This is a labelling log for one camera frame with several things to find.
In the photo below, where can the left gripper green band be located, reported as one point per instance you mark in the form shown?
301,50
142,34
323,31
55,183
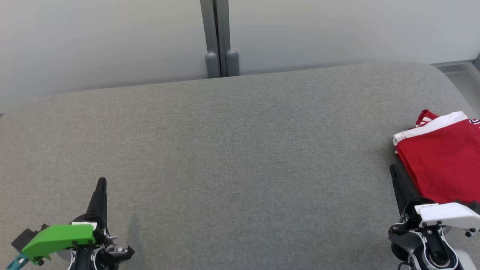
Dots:
58,240

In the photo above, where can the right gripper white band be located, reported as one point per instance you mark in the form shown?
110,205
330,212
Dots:
446,215

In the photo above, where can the red shorts with white stripe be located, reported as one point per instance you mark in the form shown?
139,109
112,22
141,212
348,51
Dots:
446,165

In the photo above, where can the red shirt with white sleeves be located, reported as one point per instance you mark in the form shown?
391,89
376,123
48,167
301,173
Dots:
425,119

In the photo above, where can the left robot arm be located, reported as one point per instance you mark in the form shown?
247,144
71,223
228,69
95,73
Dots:
80,261

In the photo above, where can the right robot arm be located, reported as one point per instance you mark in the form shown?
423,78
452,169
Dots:
438,258

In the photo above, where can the grey fabric sofa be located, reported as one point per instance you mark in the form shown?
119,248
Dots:
240,168

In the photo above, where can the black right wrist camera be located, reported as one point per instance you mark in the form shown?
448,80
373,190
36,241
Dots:
475,207

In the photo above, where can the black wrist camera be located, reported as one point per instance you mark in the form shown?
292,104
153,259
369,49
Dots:
24,236
475,207

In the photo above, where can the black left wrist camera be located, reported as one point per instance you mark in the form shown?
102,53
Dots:
24,236

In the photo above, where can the grey floor rail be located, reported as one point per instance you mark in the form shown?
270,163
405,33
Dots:
450,63

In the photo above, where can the grey partition post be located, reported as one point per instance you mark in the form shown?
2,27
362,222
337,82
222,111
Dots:
215,30

